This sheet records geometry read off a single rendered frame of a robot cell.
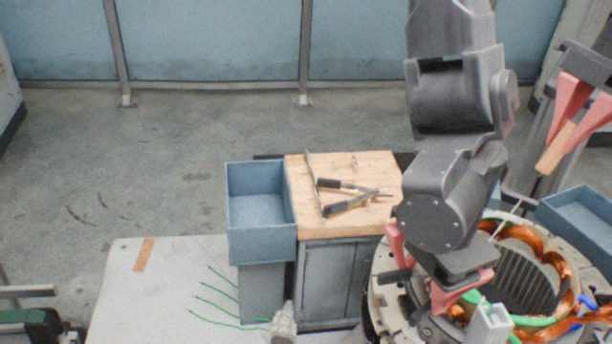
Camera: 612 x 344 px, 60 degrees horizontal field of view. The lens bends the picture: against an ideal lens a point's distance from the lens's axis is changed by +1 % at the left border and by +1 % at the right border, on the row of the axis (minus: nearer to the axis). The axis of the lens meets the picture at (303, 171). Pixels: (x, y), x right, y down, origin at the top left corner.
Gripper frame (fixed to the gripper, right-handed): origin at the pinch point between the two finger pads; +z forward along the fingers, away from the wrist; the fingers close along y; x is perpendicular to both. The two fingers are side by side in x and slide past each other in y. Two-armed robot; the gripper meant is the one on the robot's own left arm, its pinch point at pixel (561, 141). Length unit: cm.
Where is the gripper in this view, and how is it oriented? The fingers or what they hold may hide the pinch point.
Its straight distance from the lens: 61.0
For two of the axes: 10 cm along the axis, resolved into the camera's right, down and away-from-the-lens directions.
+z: -3.6, 8.1, 4.6
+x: 7.0, -1.0, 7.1
